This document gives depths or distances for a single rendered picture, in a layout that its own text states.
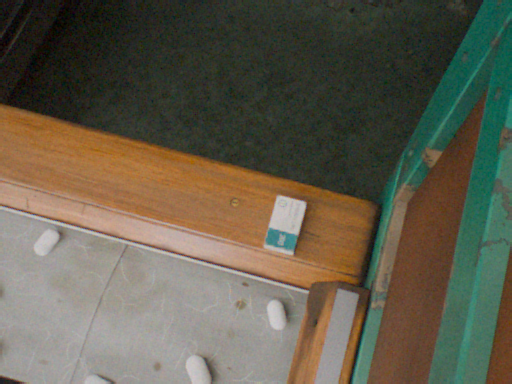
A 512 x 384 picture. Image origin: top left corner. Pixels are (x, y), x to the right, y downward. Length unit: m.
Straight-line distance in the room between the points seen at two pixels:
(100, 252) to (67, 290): 0.06
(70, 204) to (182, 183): 0.13
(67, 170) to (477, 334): 0.65
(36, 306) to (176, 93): 0.96
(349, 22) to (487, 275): 1.53
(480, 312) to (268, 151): 1.38
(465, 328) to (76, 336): 0.61
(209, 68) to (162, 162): 0.91
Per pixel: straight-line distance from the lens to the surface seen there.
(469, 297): 0.34
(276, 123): 1.72
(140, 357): 0.86
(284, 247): 0.83
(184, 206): 0.86
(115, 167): 0.89
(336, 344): 0.74
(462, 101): 0.53
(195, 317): 0.86
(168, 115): 1.74
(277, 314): 0.84
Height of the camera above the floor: 1.59
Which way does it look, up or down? 73 degrees down
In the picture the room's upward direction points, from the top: 2 degrees counter-clockwise
